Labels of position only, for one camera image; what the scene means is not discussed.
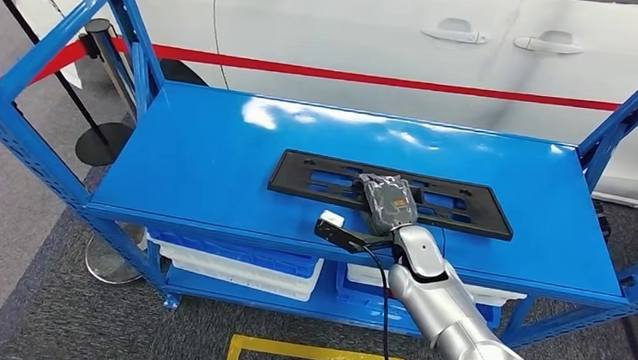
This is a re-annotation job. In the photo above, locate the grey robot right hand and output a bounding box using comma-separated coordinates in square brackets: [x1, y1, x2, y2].
[352, 171, 424, 240]

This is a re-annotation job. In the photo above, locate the black plastic plate bracket part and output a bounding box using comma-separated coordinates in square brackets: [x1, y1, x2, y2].
[264, 147, 520, 243]

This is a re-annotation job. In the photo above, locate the blue metal shelf rack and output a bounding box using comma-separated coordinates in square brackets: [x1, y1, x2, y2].
[0, 0, 638, 360]

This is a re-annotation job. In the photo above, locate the white plastic crate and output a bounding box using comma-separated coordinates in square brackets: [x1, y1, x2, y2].
[153, 242, 326, 304]
[344, 263, 529, 309]

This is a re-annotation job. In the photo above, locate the blue plastic crate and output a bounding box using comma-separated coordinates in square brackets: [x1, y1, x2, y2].
[144, 228, 322, 279]
[331, 265, 505, 345]

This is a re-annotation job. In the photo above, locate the red barrier belt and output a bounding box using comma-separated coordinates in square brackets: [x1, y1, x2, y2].
[107, 36, 638, 117]
[0, 32, 89, 90]

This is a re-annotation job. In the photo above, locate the white car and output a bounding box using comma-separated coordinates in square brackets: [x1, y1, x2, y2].
[0, 0, 638, 209]

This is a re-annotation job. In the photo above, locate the chrome stanchion with black cap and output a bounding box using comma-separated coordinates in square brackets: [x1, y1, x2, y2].
[77, 16, 147, 123]

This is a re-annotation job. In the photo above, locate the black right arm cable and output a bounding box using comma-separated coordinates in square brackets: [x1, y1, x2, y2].
[352, 244, 434, 360]

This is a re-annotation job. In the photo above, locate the white car door handle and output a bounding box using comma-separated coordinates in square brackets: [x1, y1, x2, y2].
[418, 15, 491, 46]
[512, 27, 586, 57]

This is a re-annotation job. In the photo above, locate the thin black stanchion post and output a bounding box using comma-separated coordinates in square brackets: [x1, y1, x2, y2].
[0, 0, 145, 170]

